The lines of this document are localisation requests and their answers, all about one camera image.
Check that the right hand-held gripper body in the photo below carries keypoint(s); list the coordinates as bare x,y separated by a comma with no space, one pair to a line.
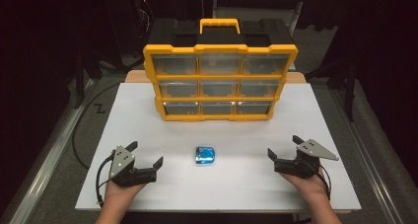
305,161

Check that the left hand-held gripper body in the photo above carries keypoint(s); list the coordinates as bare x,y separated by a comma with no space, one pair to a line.
122,161

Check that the blue shiny packet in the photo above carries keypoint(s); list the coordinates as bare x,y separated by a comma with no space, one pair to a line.
205,155

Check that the clear plastic drawer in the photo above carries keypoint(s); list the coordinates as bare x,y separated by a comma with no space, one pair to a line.
259,89

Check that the yellow black drawer organizer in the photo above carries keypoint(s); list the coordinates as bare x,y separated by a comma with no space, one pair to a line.
218,36

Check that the person's right hand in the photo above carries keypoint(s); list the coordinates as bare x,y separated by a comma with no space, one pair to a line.
307,184

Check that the person's left hand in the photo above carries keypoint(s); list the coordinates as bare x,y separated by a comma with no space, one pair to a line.
121,192

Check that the black metal stand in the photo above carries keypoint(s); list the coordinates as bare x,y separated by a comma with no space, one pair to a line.
79,79
351,86

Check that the grid of transparent drawers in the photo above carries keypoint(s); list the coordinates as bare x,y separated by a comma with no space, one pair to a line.
175,64

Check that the metal floor rail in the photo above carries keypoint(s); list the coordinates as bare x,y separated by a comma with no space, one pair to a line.
42,164
364,164

